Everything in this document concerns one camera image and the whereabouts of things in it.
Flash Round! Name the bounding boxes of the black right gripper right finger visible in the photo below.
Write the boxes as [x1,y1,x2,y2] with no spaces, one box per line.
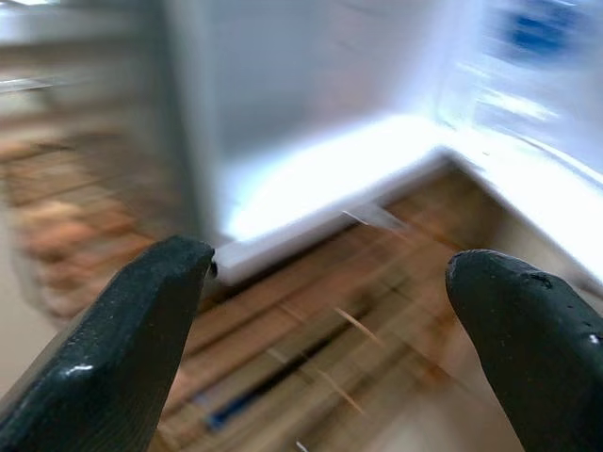
[445,249,603,452]

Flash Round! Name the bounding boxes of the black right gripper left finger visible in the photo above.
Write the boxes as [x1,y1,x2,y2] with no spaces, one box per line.
[0,234,216,452]

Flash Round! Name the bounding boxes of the white fridge door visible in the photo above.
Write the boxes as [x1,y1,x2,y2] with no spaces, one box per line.
[432,0,603,296]

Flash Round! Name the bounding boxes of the white small fridge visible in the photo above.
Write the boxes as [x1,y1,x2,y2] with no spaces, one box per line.
[159,0,472,288]

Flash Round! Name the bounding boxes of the wooden slatted rack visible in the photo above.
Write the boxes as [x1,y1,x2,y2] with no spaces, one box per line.
[0,136,543,452]

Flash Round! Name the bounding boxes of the beige kitchen cabinet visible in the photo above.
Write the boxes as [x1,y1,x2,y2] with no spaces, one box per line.
[0,0,169,142]

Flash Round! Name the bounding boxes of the clear water bottle blue label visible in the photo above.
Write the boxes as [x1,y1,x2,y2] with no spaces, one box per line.
[451,0,603,156]

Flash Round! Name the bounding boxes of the silver cabinet handle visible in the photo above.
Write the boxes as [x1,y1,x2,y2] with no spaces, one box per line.
[0,77,56,95]

